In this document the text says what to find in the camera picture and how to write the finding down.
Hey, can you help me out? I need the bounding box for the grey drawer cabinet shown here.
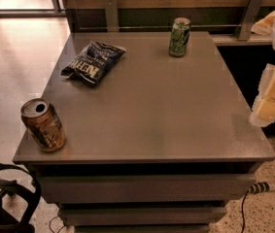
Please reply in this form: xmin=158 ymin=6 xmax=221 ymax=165
xmin=15 ymin=32 xmax=275 ymax=233

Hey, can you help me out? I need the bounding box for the metal bracket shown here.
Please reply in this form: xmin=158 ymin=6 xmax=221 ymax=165
xmin=103 ymin=0 xmax=120 ymax=32
xmin=235 ymin=0 xmax=264 ymax=41

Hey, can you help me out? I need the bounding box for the blue chip bag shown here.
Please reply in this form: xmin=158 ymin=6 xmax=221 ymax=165
xmin=61 ymin=42 xmax=126 ymax=86

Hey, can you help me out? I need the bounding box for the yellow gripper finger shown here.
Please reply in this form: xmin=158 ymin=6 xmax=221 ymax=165
xmin=251 ymin=11 xmax=275 ymax=35
xmin=249 ymin=64 xmax=275 ymax=127

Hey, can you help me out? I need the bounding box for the right metal bracket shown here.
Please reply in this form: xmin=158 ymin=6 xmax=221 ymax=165
xmin=235 ymin=0 xmax=264 ymax=41

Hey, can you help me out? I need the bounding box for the green soda can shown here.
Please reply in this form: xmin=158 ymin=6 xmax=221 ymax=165
xmin=169 ymin=17 xmax=190 ymax=57

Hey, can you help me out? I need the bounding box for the orange soda can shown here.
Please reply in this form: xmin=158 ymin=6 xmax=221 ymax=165
xmin=20 ymin=98 xmax=66 ymax=152

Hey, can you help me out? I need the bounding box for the black cable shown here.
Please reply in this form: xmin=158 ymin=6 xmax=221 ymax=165
xmin=239 ymin=191 xmax=251 ymax=233

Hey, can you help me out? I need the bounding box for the left metal bracket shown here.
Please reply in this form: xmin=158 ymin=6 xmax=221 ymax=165
xmin=103 ymin=0 xmax=120 ymax=32

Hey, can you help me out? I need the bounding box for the white power strip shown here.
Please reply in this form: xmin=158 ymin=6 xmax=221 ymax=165
xmin=248 ymin=182 xmax=275 ymax=194

